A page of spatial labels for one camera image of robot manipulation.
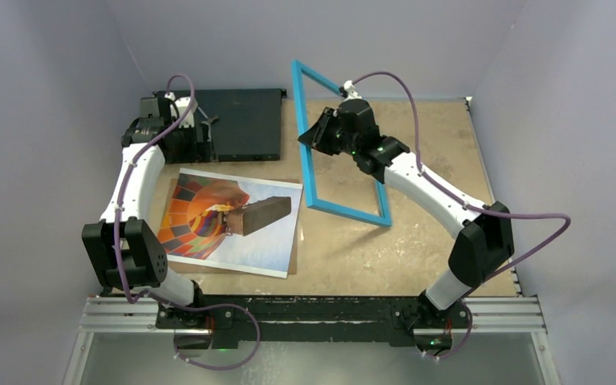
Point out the hot air balloon photo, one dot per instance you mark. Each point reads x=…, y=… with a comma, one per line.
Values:
x=233, y=223

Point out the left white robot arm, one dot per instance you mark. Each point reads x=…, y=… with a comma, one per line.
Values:
x=124, y=251

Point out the blue wooden picture frame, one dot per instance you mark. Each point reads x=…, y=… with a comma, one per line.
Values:
x=383, y=218

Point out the aluminium rail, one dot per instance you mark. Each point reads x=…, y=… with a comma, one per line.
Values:
x=490, y=315

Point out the dark flat box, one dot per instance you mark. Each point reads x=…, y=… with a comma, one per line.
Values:
x=250, y=122

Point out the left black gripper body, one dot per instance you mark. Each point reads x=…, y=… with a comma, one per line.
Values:
x=184, y=144

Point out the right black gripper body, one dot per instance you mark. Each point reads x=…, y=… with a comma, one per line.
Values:
x=334, y=142

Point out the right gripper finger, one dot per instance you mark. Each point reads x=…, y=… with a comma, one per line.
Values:
x=328, y=119
x=311, y=138

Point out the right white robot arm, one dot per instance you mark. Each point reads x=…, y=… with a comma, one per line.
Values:
x=483, y=234

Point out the small black hammer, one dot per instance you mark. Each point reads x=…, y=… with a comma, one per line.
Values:
x=206, y=123

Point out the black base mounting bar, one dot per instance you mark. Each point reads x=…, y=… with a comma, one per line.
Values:
x=399, y=321

